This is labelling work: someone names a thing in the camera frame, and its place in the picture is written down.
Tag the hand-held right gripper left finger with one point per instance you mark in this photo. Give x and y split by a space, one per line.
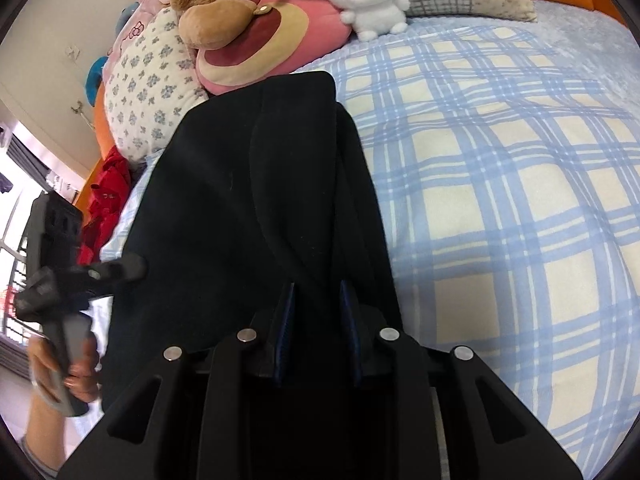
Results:
286 330

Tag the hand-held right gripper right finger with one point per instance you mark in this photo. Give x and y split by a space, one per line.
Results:
350 330

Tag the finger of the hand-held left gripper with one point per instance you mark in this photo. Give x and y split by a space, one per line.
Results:
122 267

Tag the black garment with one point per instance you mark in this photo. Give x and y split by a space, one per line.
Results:
240 200

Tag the person's left forearm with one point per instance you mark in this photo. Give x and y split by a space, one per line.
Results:
42 430

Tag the person's left hand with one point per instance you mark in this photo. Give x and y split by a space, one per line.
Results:
82 377

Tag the red garment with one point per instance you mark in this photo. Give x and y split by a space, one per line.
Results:
107 195

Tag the dark window curtain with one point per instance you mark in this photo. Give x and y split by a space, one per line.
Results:
27 157

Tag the white floral pillow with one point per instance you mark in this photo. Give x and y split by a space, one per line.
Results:
147 85

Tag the teal blue plush object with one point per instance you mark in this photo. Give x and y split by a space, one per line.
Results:
94 80

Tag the blue plaid bed sheet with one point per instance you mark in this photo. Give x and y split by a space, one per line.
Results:
500 185

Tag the pink printed quilt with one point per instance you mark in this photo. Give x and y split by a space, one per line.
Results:
142 20

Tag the pink round plush cushion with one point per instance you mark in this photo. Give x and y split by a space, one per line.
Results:
260 35

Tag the brown plush toy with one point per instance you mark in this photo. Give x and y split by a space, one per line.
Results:
220 15

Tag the white plush toy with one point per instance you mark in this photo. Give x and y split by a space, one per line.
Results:
367 0

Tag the white wall socket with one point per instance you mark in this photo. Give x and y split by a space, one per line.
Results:
74 53

